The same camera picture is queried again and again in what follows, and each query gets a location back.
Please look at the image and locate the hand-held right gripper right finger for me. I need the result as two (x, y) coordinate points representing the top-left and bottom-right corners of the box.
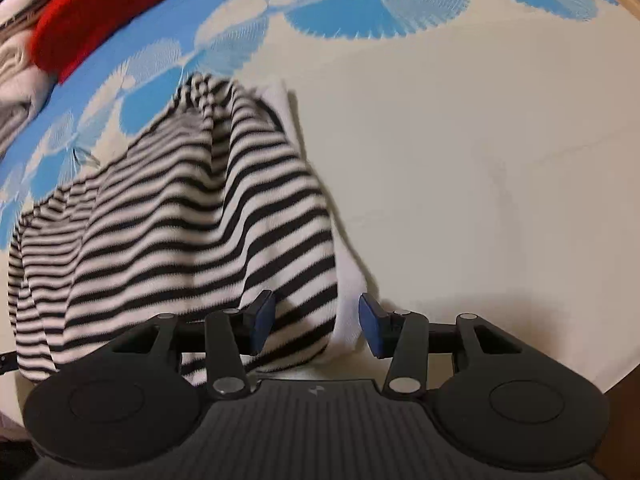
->
(358, 292), (525, 402)

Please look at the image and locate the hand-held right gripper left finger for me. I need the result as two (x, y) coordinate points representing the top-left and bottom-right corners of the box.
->
(107, 289), (277, 401)

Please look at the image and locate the striped shirt with white vest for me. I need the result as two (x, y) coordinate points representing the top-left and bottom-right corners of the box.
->
(7, 72), (386, 385)

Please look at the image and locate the blue and white printed bedsheet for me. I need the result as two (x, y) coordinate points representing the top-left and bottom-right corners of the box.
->
(0, 0), (640, 396)

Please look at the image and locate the cream folded quilt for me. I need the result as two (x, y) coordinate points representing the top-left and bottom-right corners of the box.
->
(0, 35), (57, 157)

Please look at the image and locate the red folded quilt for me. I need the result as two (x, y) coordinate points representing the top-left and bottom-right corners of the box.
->
(29, 0), (207, 86)

